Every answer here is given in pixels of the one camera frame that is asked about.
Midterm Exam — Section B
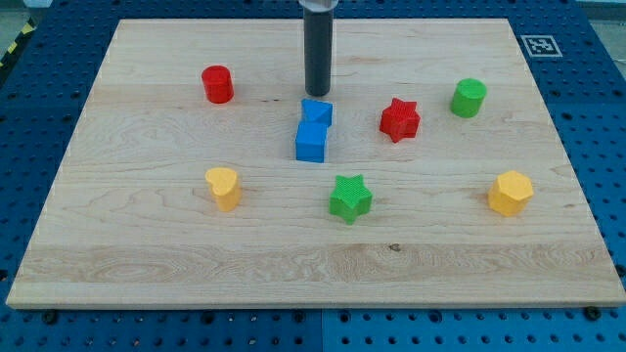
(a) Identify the silver rod mount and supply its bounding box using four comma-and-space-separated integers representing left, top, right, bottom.
298, 0, 338, 12

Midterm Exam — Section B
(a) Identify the red star block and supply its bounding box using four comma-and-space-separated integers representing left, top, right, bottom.
379, 98, 421, 143

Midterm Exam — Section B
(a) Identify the red cylinder block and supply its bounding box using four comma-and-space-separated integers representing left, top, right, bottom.
201, 66, 234, 104

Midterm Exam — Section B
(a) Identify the green cylinder block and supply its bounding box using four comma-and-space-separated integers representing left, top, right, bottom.
450, 78, 487, 118

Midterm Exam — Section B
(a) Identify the blue cube block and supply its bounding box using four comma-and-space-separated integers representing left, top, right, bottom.
295, 121, 328, 163

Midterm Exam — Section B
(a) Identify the white fiducial marker tag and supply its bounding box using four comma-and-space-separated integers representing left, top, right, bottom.
520, 34, 562, 58

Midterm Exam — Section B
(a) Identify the yellow heart block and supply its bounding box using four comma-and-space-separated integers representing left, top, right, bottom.
204, 167, 242, 212

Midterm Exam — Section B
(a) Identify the wooden board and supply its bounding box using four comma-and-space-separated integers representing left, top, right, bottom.
7, 19, 625, 310

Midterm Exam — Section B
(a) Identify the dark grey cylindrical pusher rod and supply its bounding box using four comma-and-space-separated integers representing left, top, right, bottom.
303, 7, 334, 97

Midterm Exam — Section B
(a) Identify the green star block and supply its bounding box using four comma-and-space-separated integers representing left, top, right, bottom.
329, 174, 373, 225

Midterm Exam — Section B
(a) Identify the blue triangle block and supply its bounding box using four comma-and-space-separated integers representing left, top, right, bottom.
301, 99, 334, 127

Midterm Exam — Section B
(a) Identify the yellow black hazard tape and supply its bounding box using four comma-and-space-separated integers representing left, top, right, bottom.
1, 18, 37, 69

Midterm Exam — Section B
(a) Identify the yellow hexagon block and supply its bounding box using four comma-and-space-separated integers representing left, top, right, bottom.
487, 170, 534, 217

